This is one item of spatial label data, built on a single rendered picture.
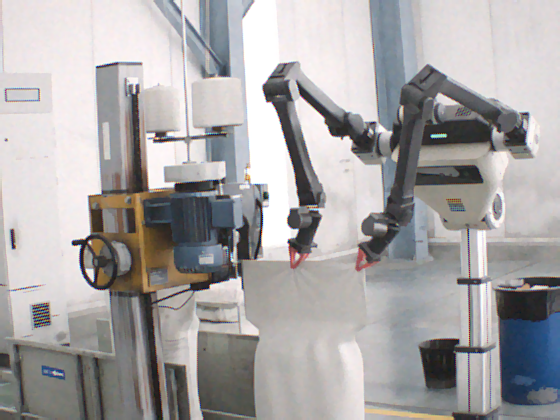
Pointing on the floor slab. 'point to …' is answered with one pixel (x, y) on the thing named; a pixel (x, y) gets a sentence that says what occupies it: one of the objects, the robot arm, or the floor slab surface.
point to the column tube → (131, 312)
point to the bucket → (439, 362)
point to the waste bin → (529, 340)
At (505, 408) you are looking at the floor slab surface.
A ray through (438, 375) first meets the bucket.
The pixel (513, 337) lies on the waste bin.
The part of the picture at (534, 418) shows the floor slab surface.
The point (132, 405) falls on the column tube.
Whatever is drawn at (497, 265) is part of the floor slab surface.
